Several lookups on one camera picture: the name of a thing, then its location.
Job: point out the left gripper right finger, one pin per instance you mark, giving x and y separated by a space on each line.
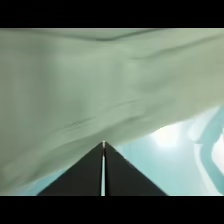
126 176

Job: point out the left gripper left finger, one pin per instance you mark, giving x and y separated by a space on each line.
83 176

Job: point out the green shirt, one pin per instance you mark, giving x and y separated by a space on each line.
86 86

